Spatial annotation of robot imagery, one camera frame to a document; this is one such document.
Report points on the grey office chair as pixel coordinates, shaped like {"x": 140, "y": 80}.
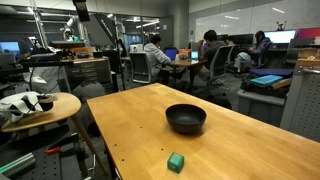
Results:
{"x": 220, "y": 61}

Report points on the dark mesh office chair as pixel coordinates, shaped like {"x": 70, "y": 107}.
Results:
{"x": 140, "y": 66}

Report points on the dark blue cushion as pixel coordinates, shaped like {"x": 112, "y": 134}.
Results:
{"x": 271, "y": 72}

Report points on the wooden box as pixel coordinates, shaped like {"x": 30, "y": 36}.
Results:
{"x": 83, "y": 50}

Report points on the small black cup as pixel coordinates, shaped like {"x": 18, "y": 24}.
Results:
{"x": 46, "y": 105}

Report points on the small cardboard box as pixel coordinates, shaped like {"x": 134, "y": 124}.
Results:
{"x": 281, "y": 83}

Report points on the small dark figurine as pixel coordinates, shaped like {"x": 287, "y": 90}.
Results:
{"x": 281, "y": 26}

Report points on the white cloth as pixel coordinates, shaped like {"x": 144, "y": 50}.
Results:
{"x": 16, "y": 105}

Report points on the blue lit monitor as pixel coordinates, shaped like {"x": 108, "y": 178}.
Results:
{"x": 10, "y": 46}

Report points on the wooden office desk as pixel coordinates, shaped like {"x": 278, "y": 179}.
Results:
{"x": 186, "y": 62}

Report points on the person in dark shirt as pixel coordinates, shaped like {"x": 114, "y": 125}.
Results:
{"x": 215, "y": 50}

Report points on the red computer monitor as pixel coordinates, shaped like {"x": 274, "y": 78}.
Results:
{"x": 310, "y": 33}

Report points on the person in grey top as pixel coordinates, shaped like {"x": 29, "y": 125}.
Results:
{"x": 90, "y": 91}

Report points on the dark computer monitor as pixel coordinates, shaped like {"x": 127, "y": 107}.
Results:
{"x": 241, "y": 39}

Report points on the aluminium extrusion rail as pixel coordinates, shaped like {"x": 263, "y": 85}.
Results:
{"x": 18, "y": 164}

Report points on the round wooden side table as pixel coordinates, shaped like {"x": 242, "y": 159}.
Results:
{"x": 63, "y": 106}

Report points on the black softbox light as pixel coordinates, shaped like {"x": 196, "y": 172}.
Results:
{"x": 100, "y": 30}

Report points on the bright white computer monitor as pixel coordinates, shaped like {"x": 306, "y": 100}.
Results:
{"x": 281, "y": 36}

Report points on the person in grey hoodie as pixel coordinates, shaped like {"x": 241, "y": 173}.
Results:
{"x": 155, "y": 56}

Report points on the person with dark hair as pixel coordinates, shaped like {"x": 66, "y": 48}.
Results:
{"x": 230, "y": 40}

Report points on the orange container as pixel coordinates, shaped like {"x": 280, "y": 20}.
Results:
{"x": 185, "y": 55}

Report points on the grey storage bin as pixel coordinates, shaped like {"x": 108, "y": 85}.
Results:
{"x": 260, "y": 106}

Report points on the grey pegboard tool cabinet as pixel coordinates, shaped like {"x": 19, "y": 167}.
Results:
{"x": 305, "y": 103}

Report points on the white hanging sheet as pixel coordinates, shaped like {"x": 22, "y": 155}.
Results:
{"x": 46, "y": 78}

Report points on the black drawer cabinet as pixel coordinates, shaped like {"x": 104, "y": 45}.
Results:
{"x": 88, "y": 71}

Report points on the green cube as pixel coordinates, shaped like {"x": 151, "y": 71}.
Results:
{"x": 175, "y": 162}

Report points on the black breadboard table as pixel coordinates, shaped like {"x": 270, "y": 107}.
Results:
{"x": 43, "y": 168}

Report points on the small lit laptop screen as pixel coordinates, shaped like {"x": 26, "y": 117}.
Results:
{"x": 195, "y": 55}

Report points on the person in blue jacket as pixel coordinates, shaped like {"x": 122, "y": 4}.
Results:
{"x": 260, "y": 46}

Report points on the black bowl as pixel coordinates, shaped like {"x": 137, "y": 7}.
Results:
{"x": 185, "y": 116}

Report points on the teal flat box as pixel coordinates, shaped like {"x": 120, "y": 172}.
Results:
{"x": 266, "y": 80}

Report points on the laptop with blue screen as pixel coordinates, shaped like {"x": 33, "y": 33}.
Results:
{"x": 171, "y": 54}

